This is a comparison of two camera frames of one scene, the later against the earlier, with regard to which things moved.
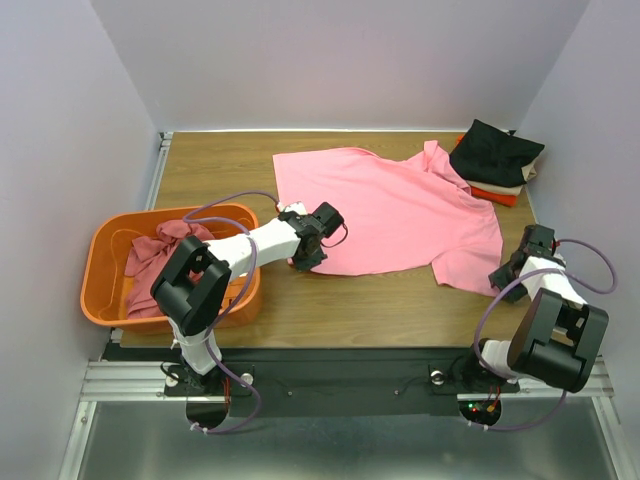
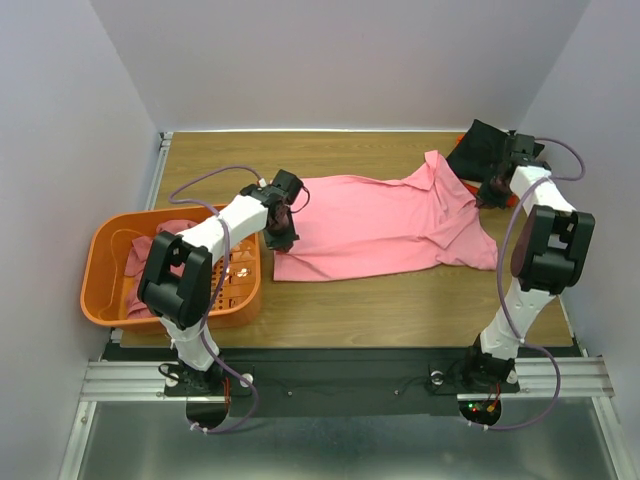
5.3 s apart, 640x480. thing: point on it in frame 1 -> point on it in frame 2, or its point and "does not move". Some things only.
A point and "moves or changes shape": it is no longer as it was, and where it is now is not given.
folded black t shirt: (491, 156) does not move
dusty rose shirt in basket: (149, 255) does not move
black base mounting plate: (328, 382) does not move
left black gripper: (310, 264) -> (283, 243)
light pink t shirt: (399, 213) moves or changes shape
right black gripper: (507, 275) -> (491, 198)
